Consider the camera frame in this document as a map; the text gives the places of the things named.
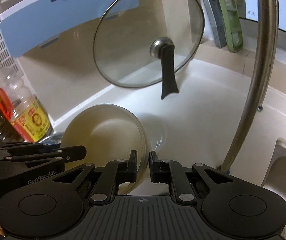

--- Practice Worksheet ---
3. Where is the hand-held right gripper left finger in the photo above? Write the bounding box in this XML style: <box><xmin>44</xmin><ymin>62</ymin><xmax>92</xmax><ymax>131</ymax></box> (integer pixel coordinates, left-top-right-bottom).
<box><xmin>53</xmin><ymin>150</ymin><xmax>138</xmax><ymax>204</ymax></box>

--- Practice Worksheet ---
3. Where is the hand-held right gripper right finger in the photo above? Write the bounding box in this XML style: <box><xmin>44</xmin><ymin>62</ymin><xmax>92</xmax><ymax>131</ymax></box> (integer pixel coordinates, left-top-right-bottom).
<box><xmin>150</xmin><ymin>151</ymin><xmax>233</xmax><ymax>203</ymax></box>

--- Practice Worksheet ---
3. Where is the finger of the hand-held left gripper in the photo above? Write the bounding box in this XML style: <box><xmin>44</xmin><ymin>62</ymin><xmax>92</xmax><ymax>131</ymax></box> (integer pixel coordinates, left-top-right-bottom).
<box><xmin>7</xmin><ymin>145</ymin><xmax>87</xmax><ymax>167</ymax></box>
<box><xmin>0</xmin><ymin>142</ymin><xmax>61</xmax><ymax>157</ymax></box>

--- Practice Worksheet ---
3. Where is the wide stainless steel basin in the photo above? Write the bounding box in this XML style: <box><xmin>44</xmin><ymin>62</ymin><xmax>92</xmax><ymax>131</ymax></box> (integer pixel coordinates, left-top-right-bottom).
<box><xmin>42</xmin><ymin>134</ymin><xmax>63</xmax><ymax>145</ymax></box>

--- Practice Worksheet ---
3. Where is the cream plastic bowl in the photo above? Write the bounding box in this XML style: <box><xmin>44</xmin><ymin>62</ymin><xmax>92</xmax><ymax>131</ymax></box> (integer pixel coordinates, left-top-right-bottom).
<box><xmin>61</xmin><ymin>104</ymin><xmax>151</xmax><ymax>195</ymax></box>

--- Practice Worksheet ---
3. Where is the steel faucet pipe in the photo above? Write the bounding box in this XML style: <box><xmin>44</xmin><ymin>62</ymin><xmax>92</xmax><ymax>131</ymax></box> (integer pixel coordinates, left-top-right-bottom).
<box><xmin>219</xmin><ymin>0</ymin><xmax>279</xmax><ymax>175</ymax></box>

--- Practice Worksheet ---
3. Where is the green plastic grater board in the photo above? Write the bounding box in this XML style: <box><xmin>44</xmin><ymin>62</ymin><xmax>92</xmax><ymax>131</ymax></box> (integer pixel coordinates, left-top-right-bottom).
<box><xmin>212</xmin><ymin>0</ymin><xmax>244</xmax><ymax>53</ymax></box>

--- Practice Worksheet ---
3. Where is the clear oil bottle red handle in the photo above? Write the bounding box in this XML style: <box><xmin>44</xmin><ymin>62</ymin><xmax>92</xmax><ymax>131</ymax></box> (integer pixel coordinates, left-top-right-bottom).
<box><xmin>0</xmin><ymin>59</ymin><xmax>53</xmax><ymax>143</ymax></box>

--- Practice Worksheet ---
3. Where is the blue and white wall appliance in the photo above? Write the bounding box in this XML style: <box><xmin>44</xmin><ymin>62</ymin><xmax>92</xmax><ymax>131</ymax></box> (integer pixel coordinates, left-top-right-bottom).
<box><xmin>0</xmin><ymin>0</ymin><xmax>140</xmax><ymax>80</ymax></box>

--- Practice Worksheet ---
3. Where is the glass pot lid black handle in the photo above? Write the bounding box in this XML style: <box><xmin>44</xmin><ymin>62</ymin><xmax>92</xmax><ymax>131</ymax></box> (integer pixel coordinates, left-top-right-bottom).
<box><xmin>93</xmin><ymin>0</ymin><xmax>205</xmax><ymax>100</ymax></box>

